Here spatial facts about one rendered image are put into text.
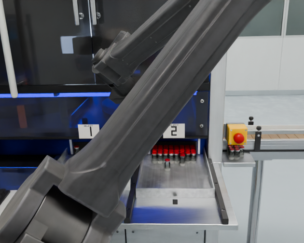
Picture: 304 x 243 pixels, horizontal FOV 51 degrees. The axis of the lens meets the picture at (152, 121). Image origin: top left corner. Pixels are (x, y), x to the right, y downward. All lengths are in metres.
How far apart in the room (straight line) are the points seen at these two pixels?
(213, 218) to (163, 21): 0.65
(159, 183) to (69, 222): 0.84
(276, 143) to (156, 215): 0.68
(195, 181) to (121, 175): 0.86
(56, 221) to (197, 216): 0.71
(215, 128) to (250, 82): 4.84
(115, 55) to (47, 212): 0.39
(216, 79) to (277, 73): 4.99
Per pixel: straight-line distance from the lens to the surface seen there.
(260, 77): 6.10
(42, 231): 0.33
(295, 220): 2.65
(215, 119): 1.25
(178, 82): 0.31
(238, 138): 1.25
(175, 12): 0.50
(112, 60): 0.66
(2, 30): 1.25
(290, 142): 1.48
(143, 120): 0.31
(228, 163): 1.33
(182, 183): 1.16
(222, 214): 0.98
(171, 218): 0.99
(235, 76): 5.99
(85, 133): 1.30
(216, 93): 1.22
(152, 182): 1.16
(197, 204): 1.05
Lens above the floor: 1.46
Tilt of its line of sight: 19 degrees down
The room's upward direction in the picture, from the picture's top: 2 degrees counter-clockwise
